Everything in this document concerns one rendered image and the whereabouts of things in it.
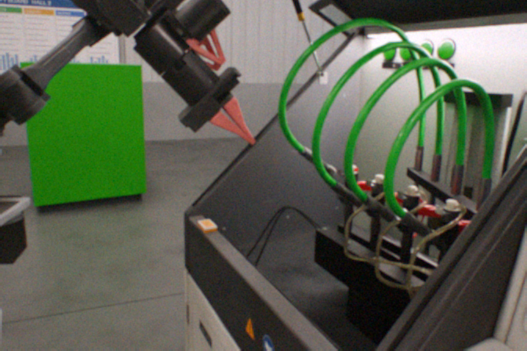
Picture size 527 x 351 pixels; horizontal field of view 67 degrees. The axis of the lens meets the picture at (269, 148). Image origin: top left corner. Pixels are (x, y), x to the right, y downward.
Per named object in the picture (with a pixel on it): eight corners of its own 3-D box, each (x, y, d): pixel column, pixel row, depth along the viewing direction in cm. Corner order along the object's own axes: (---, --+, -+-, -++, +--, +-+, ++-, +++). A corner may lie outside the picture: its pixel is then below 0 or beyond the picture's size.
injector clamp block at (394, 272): (311, 290, 92) (315, 227, 89) (346, 280, 97) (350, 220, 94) (435, 396, 63) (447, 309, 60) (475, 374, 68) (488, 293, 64)
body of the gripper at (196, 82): (245, 77, 53) (205, 34, 50) (189, 131, 52) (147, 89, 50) (236, 76, 59) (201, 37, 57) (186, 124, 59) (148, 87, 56)
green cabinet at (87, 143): (131, 178, 465) (125, 63, 439) (147, 200, 391) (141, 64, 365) (37, 187, 421) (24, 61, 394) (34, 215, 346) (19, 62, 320)
